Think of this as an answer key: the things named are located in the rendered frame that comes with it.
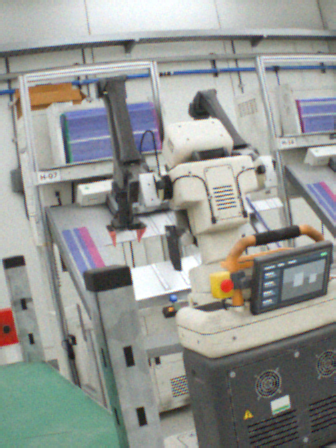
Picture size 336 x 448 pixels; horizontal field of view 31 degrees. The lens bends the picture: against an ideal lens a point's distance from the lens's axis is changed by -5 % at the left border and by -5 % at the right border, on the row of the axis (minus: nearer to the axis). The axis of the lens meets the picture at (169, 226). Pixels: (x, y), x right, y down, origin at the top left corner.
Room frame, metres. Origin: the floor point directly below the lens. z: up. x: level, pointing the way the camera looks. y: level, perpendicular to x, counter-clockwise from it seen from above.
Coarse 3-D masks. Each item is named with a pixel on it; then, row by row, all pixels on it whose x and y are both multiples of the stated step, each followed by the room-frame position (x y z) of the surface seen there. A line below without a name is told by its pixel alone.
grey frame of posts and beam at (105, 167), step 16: (32, 128) 3.13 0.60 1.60; (160, 128) 3.42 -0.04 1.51; (32, 144) 3.13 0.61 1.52; (32, 160) 3.13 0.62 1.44; (112, 160) 3.26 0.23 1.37; (160, 160) 3.37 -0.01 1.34; (32, 176) 3.11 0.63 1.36; (64, 176) 3.15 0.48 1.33; (80, 176) 3.19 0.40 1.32; (48, 240) 3.13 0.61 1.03; (48, 256) 3.13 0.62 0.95; (48, 272) 3.12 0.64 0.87; (64, 320) 3.13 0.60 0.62; (64, 336) 3.12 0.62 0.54; (64, 352) 3.14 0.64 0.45; (96, 352) 2.67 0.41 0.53; (96, 368) 2.67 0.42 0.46; (96, 384) 2.67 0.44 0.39
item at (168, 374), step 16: (80, 304) 3.61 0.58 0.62; (144, 320) 3.09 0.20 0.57; (160, 320) 3.12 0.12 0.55; (80, 336) 2.96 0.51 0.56; (144, 336) 3.08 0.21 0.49; (80, 352) 2.98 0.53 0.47; (64, 368) 3.42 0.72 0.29; (80, 368) 3.06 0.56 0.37; (160, 368) 3.11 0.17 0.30; (176, 368) 3.14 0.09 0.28; (80, 384) 3.14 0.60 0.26; (160, 384) 3.10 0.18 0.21; (176, 384) 3.14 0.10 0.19; (160, 400) 3.10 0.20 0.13; (176, 400) 3.13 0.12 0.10
